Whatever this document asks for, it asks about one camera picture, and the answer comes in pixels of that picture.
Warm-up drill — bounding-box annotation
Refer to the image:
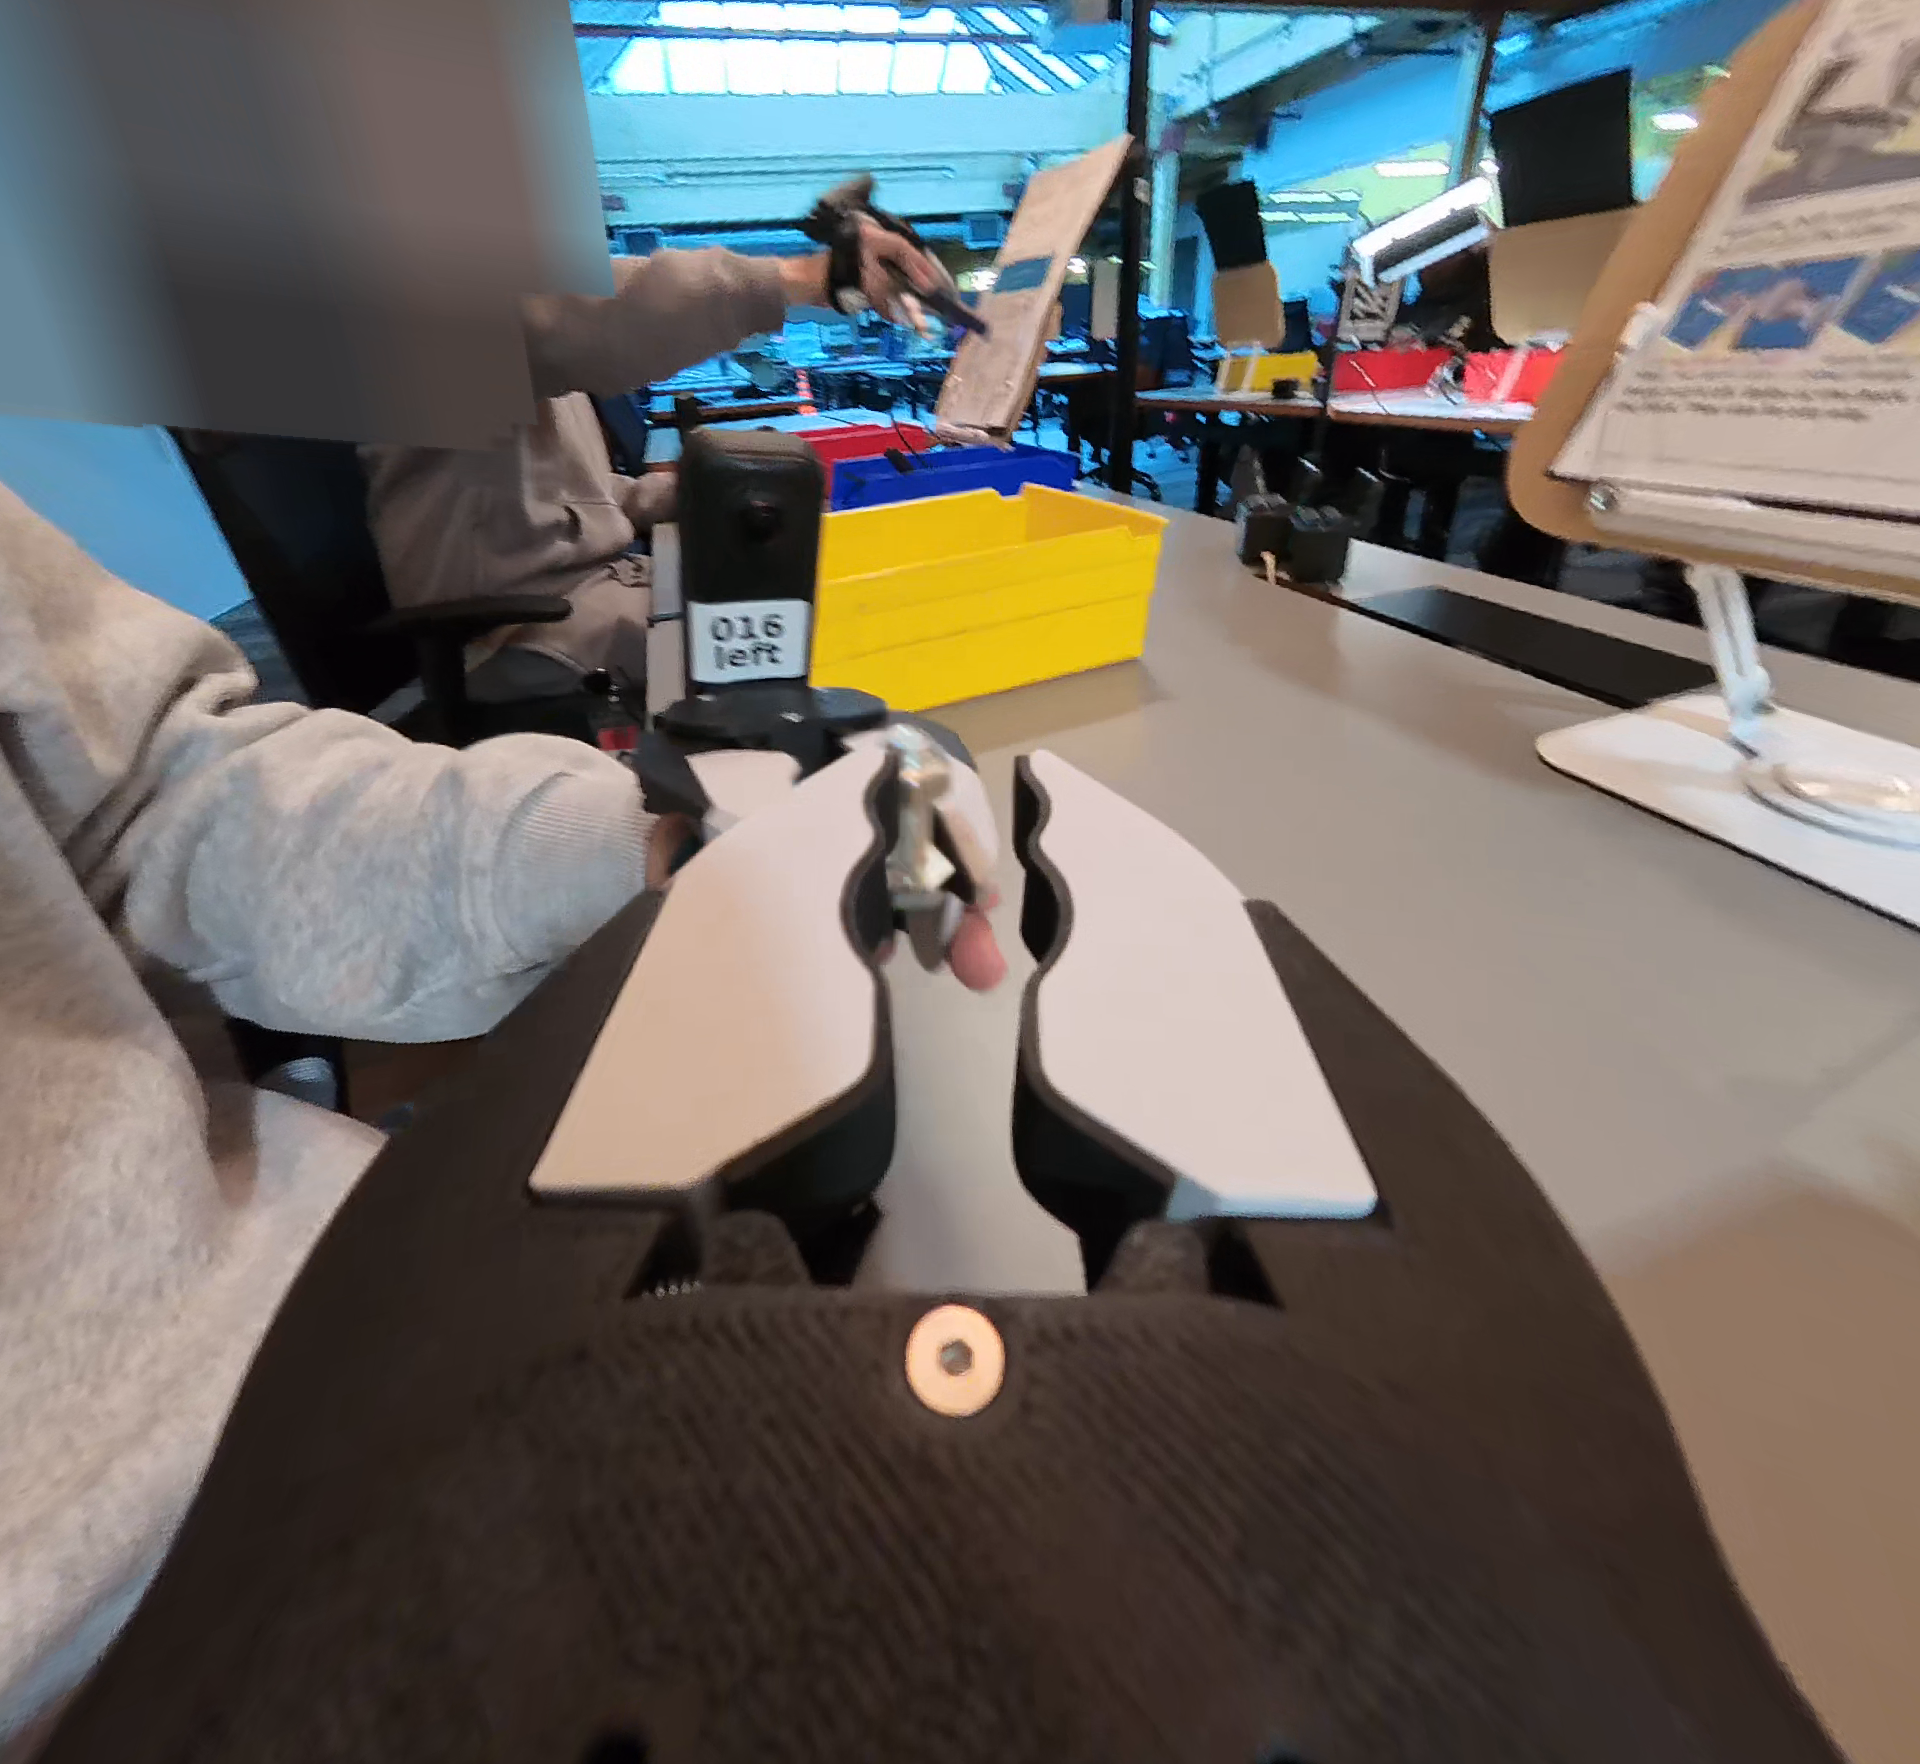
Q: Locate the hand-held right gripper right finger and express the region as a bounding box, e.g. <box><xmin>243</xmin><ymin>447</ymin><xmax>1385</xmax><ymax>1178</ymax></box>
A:
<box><xmin>1009</xmin><ymin>747</ymin><xmax>1385</xmax><ymax>1296</ymax></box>

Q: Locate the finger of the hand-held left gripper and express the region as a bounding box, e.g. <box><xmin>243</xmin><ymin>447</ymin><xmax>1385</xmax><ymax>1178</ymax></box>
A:
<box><xmin>926</xmin><ymin>742</ymin><xmax>1009</xmax><ymax>902</ymax></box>
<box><xmin>696</xmin><ymin>742</ymin><xmax>846</xmax><ymax>842</ymax></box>

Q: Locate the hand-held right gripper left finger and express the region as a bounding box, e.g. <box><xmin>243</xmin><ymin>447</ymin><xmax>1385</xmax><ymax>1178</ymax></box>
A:
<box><xmin>523</xmin><ymin>747</ymin><xmax>903</xmax><ymax>1287</ymax></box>

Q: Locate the steel hex bolt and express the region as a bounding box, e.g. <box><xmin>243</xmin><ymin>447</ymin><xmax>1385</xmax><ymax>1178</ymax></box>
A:
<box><xmin>875</xmin><ymin>728</ymin><xmax>959</xmax><ymax>918</ymax></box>

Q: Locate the yellow plastic bin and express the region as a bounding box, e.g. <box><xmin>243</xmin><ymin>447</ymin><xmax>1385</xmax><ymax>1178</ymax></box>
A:
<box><xmin>812</xmin><ymin>488</ymin><xmax>1169</xmax><ymax>713</ymax></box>

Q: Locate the person's left forearm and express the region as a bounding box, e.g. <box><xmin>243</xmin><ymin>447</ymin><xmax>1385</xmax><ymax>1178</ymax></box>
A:
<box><xmin>0</xmin><ymin>489</ymin><xmax>667</xmax><ymax>1049</ymax></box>

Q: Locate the grey desk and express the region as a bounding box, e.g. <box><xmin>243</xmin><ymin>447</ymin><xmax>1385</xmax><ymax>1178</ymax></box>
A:
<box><xmin>647</xmin><ymin>489</ymin><xmax>1920</xmax><ymax>1764</ymax></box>

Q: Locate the black desk mat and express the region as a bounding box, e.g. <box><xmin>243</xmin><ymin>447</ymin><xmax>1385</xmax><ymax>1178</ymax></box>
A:
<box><xmin>1341</xmin><ymin>582</ymin><xmax>1724</xmax><ymax>709</ymax></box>

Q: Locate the wood-edged work desk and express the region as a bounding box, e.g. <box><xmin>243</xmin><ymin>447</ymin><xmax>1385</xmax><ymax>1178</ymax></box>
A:
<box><xmin>1139</xmin><ymin>387</ymin><xmax>1543</xmax><ymax>505</ymax></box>

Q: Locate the black desk lamp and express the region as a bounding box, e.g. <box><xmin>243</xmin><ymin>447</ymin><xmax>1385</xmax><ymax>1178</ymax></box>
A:
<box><xmin>1328</xmin><ymin>176</ymin><xmax>1502</xmax><ymax>509</ymax></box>

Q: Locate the red plastic bin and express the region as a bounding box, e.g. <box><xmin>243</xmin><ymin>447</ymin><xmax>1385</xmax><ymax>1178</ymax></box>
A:
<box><xmin>795</xmin><ymin>420</ymin><xmax>941</xmax><ymax>469</ymax></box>

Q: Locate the blue plastic bin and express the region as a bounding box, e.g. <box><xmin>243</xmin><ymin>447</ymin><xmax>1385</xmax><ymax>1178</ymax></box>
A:
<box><xmin>830</xmin><ymin>443</ymin><xmax>1084</xmax><ymax>513</ymax></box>

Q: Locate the tall wooden document stand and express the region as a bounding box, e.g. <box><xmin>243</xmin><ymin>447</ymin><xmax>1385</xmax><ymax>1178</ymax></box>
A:
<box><xmin>937</xmin><ymin>133</ymin><xmax>1136</xmax><ymax>447</ymax></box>

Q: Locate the small wooden document stand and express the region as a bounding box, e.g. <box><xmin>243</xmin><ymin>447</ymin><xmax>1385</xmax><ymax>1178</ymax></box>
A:
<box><xmin>1212</xmin><ymin>264</ymin><xmax>1285</xmax><ymax>359</ymax></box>

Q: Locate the black support column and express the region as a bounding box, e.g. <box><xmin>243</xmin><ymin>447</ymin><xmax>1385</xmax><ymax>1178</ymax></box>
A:
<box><xmin>1116</xmin><ymin>0</ymin><xmax>1174</xmax><ymax>494</ymax></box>

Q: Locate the black monitor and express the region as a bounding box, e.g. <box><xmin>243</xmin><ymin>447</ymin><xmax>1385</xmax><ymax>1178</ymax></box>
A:
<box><xmin>1489</xmin><ymin>68</ymin><xmax>1637</xmax><ymax>230</ymax></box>
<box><xmin>1197</xmin><ymin>179</ymin><xmax>1271</xmax><ymax>275</ymax></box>

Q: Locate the red storage bin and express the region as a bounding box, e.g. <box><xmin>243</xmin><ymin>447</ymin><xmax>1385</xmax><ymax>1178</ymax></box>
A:
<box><xmin>1332</xmin><ymin>345</ymin><xmax>1573</xmax><ymax>404</ymax></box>

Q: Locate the person's grey sweatshirt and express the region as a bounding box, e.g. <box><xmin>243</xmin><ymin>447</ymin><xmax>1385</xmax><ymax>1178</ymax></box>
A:
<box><xmin>0</xmin><ymin>1013</ymin><xmax>396</xmax><ymax>1764</ymax></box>

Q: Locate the wide wooden document stand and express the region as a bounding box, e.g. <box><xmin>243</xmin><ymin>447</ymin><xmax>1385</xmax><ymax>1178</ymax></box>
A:
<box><xmin>1487</xmin><ymin>204</ymin><xmax>1637</xmax><ymax>348</ymax></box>

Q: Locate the printed instruction sheet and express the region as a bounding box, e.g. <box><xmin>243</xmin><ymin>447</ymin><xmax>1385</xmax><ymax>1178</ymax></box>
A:
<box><xmin>1551</xmin><ymin>0</ymin><xmax>1920</xmax><ymax>523</ymax></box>

